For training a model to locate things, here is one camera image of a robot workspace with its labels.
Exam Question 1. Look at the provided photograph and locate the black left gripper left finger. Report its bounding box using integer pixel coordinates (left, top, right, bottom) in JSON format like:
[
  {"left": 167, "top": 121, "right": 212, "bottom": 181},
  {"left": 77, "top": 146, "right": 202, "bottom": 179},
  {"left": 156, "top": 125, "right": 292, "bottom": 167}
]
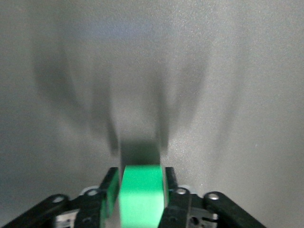
[{"left": 0, "top": 167, "right": 120, "bottom": 228}]

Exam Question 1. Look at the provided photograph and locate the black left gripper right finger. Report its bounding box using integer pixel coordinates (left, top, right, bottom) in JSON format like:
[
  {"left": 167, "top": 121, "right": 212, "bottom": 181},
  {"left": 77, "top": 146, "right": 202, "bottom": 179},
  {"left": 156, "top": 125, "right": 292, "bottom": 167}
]
[{"left": 158, "top": 166, "right": 263, "bottom": 228}]

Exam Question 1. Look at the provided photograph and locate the small green cube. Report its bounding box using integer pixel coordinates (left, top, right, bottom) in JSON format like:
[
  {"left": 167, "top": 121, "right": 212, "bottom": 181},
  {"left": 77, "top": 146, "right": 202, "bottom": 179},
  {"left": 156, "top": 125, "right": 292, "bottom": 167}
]
[{"left": 117, "top": 164, "right": 165, "bottom": 228}]

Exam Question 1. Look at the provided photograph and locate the dark grey table mat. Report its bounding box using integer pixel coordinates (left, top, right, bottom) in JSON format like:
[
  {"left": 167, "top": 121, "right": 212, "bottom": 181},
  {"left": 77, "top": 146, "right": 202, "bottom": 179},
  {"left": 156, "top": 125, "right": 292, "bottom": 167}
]
[{"left": 0, "top": 0, "right": 304, "bottom": 228}]

